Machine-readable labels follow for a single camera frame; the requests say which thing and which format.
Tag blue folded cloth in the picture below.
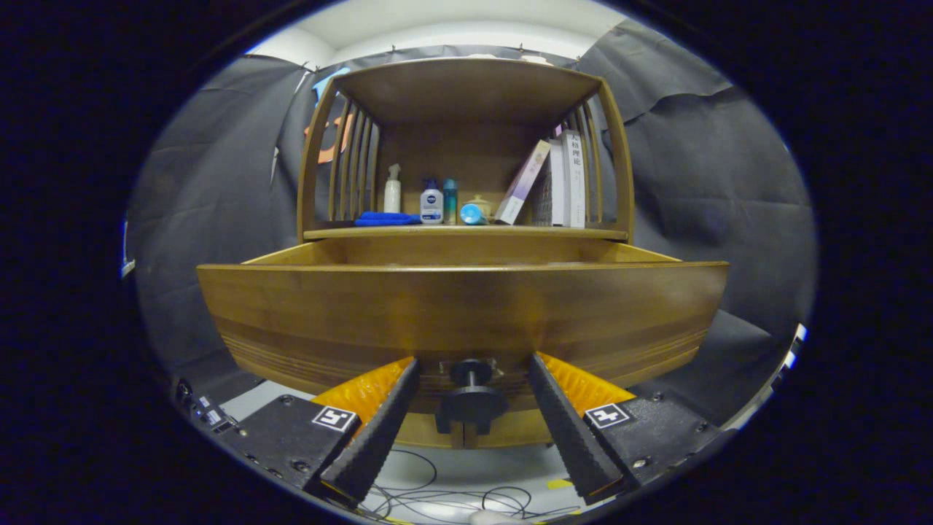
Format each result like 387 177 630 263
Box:
354 211 422 227

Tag black and white striped object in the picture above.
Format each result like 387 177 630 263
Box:
729 323 808 431

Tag thin white book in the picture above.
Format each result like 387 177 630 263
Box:
549 139 567 227

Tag black floor cables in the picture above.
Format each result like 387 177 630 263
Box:
361 448 577 524

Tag black backdrop cloth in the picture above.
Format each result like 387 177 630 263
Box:
128 18 817 431

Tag white lotion bottle blue cap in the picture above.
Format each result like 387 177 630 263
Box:
421 179 445 225

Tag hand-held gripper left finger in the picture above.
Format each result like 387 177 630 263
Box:
215 356 421 509

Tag black drawer knob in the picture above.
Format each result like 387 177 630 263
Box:
435 359 509 435

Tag wooden cabinet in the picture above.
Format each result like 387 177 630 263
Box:
295 57 636 450

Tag wooden cabinet door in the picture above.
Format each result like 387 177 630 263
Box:
397 412 464 450
465 412 555 448

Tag purple and white book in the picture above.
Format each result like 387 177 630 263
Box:
495 139 553 225

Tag wooden drawer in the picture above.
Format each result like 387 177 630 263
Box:
197 237 730 415

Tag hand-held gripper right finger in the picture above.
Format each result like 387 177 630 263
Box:
528 351 732 506

